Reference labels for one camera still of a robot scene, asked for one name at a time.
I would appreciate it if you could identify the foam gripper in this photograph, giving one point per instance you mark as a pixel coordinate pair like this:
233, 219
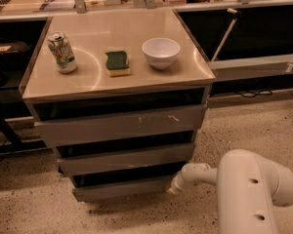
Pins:
178, 182

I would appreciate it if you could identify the grey bottom drawer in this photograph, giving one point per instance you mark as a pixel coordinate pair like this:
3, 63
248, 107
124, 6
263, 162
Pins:
124, 182

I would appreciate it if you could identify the grey drawer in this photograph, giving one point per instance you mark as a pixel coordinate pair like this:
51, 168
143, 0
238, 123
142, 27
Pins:
124, 182
110, 118
126, 153

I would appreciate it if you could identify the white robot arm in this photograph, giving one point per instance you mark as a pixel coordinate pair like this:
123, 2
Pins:
248, 185

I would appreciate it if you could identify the grey middle drawer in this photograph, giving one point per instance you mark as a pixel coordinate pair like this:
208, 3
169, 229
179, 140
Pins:
126, 153

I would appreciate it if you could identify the grey top drawer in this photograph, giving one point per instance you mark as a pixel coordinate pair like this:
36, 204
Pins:
110, 118

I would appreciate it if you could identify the grey drawer cabinet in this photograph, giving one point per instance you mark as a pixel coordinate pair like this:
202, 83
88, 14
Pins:
91, 36

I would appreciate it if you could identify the grey metal beam right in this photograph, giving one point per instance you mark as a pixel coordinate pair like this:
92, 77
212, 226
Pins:
248, 68

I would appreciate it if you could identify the green yellow sponge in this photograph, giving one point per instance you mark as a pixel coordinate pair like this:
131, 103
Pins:
117, 64

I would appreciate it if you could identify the white bowl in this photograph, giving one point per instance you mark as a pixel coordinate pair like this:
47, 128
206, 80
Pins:
160, 53

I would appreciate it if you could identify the crushed soda can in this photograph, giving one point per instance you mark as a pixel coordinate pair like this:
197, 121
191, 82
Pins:
59, 46

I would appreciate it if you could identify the dark object left shelf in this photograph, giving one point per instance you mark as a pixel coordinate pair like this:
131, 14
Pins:
13, 50

